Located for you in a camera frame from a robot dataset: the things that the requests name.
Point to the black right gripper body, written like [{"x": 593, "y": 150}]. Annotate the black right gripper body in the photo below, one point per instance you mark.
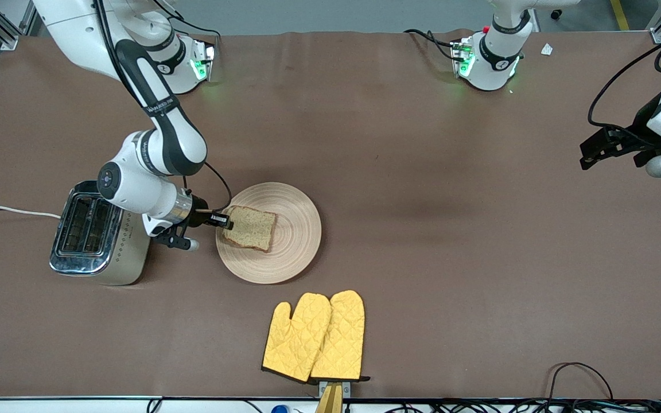
[{"x": 199, "y": 214}]

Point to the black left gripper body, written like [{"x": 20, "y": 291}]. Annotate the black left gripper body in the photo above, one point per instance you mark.
[{"x": 638, "y": 131}]

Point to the slice of brown toast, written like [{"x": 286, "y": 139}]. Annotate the slice of brown toast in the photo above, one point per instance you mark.
[{"x": 253, "y": 229}]

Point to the round wooden plate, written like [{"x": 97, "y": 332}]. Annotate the round wooden plate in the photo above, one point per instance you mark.
[{"x": 296, "y": 252}]

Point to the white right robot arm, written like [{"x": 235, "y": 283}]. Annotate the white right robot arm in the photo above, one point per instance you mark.
[{"x": 164, "y": 115}]

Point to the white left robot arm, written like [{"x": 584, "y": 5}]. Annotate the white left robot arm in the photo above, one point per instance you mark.
[{"x": 494, "y": 57}]

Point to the chrome and beige toaster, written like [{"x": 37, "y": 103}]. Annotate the chrome and beige toaster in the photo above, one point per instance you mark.
[{"x": 129, "y": 264}]

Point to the small white paper scrap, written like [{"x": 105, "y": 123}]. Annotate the small white paper scrap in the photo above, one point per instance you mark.
[{"x": 547, "y": 50}]

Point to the black caster wheel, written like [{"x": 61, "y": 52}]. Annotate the black caster wheel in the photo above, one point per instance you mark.
[{"x": 556, "y": 13}]

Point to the yellow quilted oven mitt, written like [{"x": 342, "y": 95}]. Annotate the yellow quilted oven mitt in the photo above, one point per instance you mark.
[
  {"x": 345, "y": 338},
  {"x": 296, "y": 338}
]

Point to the table cover sheet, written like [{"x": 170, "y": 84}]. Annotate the table cover sheet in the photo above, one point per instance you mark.
[{"x": 479, "y": 258}]

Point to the small blue object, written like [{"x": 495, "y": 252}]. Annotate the small blue object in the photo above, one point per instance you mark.
[{"x": 279, "y": 409}]

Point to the metal bracket with wooden post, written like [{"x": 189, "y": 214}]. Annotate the metal bracket with wooden post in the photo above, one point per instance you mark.
[{"x": 330, "y": 398}]

